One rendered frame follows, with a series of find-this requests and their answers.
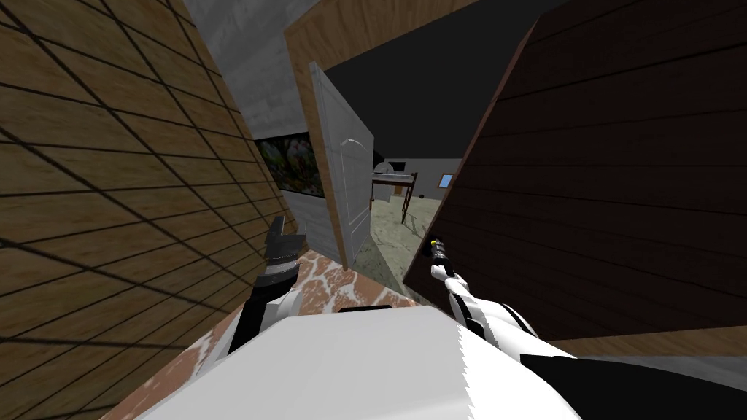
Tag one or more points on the brown frame bunk bed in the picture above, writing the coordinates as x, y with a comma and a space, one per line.
397, 182

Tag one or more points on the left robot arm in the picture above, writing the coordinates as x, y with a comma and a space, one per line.
254, 315

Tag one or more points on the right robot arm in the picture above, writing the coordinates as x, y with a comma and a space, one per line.
560, 367

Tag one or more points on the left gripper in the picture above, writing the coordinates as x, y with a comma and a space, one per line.
282, 251

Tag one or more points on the colourful picture on wall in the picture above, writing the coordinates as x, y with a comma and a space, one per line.
292, 164

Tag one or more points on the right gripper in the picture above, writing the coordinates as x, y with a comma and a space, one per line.
441, 255

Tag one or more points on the white door leaf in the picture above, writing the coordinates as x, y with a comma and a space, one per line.
344, 175

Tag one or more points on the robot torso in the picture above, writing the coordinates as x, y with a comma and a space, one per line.
362, 367

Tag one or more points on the blue window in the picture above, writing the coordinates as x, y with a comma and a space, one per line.
446, 181

